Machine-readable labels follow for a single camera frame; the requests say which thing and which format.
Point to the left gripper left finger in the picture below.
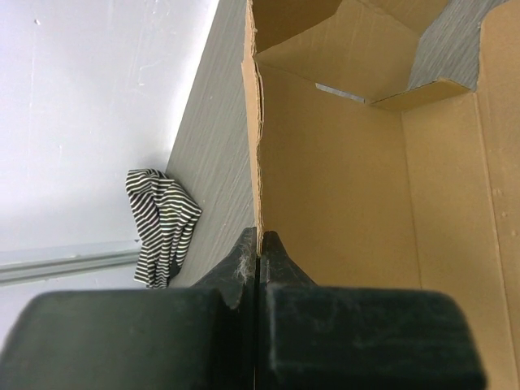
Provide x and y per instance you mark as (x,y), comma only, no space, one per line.
(199,337)

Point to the black white striped cloth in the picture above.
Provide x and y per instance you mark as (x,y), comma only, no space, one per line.
(165,216)

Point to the brown cardboard box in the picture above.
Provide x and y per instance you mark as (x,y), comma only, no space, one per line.
(369,183)

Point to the left aluminium corner post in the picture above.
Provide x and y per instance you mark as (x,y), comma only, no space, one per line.
(25,266)

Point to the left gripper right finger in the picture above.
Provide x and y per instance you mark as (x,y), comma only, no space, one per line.
(315,337)

